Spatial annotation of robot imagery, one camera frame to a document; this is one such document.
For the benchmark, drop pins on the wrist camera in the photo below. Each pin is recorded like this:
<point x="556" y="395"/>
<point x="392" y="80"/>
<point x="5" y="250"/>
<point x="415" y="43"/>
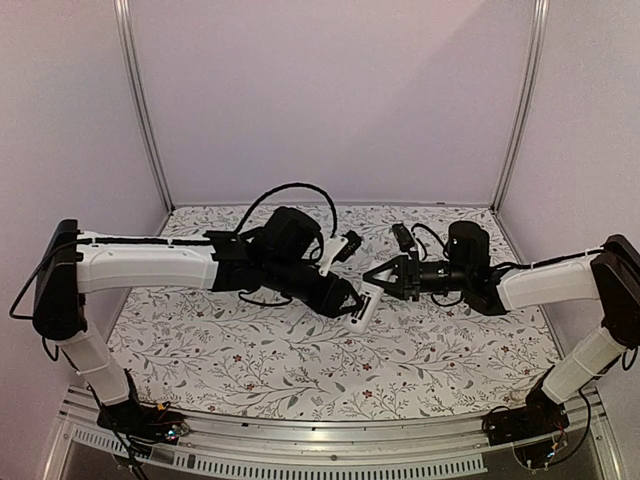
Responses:
<point x="338" y="249"/>
<point x="405" y="240"/>

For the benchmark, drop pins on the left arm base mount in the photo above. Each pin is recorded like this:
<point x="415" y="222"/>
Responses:
<point x="146" y="424"/>

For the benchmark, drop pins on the right aluminium frame post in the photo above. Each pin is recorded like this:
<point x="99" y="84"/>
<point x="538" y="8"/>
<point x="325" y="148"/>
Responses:
<point x="525" y="100"/>

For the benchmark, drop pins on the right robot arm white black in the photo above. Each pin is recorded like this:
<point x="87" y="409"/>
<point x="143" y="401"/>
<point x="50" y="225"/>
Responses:
<point x="608" y="274"/>

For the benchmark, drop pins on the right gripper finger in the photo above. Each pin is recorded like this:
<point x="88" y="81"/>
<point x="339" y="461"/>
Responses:
<point x="382" y="270"/>
<point x="394" y="289"/>

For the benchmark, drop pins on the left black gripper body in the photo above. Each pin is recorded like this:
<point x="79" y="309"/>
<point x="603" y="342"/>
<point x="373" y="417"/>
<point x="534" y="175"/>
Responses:
<point x="325" y="302"/>

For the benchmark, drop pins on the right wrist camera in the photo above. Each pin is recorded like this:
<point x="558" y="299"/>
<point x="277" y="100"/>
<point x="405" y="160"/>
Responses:
<point x="405" y="240"/>

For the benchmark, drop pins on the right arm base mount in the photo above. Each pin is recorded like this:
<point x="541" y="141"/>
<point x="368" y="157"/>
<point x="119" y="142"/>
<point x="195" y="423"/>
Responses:
<point x="539" y="416"/>

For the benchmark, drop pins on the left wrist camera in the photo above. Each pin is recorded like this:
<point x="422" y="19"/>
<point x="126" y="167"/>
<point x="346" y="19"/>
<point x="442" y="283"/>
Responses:
<point x="338" y="249"/>

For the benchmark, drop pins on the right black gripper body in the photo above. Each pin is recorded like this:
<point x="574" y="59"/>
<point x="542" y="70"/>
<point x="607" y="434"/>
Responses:
<point x="409" y="276"/>

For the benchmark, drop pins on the front aluminium rail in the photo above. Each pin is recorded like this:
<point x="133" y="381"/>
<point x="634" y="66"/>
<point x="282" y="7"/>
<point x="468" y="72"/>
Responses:
<point x="228" y="447"/>

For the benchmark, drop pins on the left aluminium frame post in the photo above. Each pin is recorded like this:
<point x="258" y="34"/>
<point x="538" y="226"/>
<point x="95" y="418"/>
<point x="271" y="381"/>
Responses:
<point x="134" y="77"/>

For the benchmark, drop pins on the white remote control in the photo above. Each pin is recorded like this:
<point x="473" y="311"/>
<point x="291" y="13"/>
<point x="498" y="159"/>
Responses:
<point x="370" y="293"/>

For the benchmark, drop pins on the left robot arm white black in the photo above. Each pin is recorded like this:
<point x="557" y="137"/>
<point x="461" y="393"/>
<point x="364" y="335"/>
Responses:
<point x="288" y="255"/>

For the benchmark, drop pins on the aluminium frame post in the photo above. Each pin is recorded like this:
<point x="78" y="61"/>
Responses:
<point x="525" y="100"/>
<point x="134" y="77"/>

